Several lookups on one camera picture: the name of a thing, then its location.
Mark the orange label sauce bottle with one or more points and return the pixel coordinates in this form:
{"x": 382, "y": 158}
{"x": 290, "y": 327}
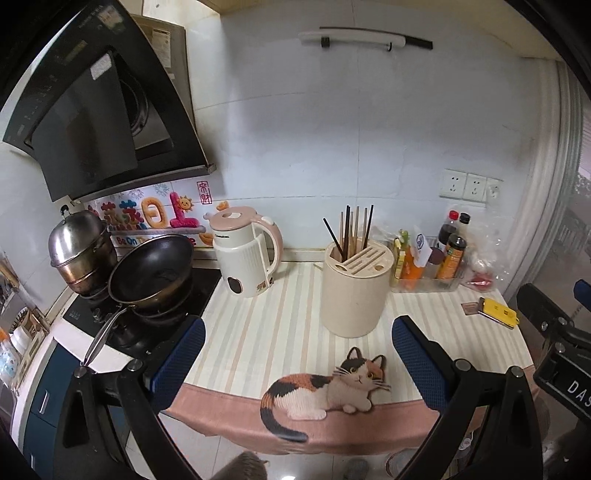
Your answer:
{"x": 455, "y": 251}

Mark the white wall knife rack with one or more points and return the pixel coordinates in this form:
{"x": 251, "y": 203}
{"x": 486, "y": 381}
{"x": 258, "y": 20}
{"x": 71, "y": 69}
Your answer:
{"x": 326, "y": 35}

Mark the red cap dark bottle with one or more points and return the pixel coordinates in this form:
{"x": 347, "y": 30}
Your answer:
{"x": 449, "y": 227}

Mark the stainless steel pot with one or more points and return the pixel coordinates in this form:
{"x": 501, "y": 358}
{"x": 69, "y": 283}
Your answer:
{"x": 81, "y": 250}

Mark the light wooden chopstick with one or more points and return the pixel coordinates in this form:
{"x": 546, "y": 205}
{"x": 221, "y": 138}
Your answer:
{"x": 342, "y": 235}

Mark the black range hood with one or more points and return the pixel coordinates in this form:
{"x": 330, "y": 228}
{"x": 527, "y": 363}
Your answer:
{"x": 109, "y": 106}

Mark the colourful wall sticker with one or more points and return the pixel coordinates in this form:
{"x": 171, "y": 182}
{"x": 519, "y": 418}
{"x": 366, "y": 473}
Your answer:
{"x": 179, "y": 207}

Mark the dark brown chopstick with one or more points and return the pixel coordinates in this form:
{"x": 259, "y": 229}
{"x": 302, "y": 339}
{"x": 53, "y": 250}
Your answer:
{"x": 334, "y": 239}

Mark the orange seasoning packet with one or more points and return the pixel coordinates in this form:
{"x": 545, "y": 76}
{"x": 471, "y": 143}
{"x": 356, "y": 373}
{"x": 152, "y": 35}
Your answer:
{"x": 410, "y": 270}

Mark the white blue seasoning packet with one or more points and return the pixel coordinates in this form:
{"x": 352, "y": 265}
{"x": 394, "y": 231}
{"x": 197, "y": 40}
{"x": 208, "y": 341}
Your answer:
{"x": 420, "y": 247}

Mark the yellow green seasoning packet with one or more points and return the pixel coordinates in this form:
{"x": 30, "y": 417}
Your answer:
{"x": 400, "y": 248}

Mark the black induction cooktop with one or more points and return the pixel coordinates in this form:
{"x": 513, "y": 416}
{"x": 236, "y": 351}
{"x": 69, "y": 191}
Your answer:
{"x": 137, "y": 332}

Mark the white wall socket panel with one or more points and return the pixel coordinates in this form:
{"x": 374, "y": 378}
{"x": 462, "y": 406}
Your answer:
{"x": 469, "y": 186}

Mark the black cap sauce bottle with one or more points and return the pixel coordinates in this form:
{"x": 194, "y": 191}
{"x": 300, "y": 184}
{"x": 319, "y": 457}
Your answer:
{"x": 463, "y": 226}

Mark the black frying pan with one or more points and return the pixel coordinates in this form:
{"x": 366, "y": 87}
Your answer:
{"x": 147, "y": 276}

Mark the yellow box cutter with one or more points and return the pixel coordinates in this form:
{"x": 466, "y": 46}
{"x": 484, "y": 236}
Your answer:
{"x": 498, "y": 312}

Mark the pink white electric kettle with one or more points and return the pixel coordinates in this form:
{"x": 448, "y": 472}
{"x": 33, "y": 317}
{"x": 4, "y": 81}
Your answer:
{"x": 248, "y": 249}

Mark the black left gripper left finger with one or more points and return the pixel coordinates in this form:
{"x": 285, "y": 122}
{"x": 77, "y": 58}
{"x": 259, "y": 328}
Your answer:
{"x": 87, "y": 445}

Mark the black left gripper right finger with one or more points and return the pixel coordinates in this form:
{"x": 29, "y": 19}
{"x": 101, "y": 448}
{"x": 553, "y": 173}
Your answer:
{"x": 509, "y": 445}

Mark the striped cat table mat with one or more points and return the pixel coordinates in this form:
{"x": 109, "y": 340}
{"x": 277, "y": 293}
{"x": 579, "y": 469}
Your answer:
{"x": 252, "y": 342}

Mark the beige utensil holder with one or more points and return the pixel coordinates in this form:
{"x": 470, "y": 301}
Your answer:
{"x": 354, "y": 292}

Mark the brown lid jar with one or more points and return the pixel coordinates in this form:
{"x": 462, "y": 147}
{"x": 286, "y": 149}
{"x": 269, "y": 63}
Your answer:
{"x": 434, "y": 263}

